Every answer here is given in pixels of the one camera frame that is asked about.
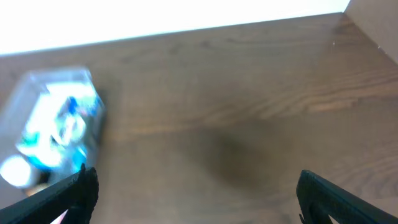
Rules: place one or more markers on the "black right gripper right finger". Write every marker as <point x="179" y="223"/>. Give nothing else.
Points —
<point x="322" y="202"/>

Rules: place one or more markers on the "black bottle white cap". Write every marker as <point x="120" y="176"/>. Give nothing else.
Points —
<point x="24" y="172"/>

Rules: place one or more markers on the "blue Kool Fever box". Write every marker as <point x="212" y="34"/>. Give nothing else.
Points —
<point x="56" y="157"/>

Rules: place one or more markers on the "clear plastic container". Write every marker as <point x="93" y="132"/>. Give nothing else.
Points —
<point x="18" y="109"/>

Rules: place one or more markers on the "white green Panadol box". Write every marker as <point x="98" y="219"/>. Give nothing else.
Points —
<point x="60" y="117"/>

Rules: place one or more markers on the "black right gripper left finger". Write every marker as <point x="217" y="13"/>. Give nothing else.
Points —
<point x="75" y="196"/>

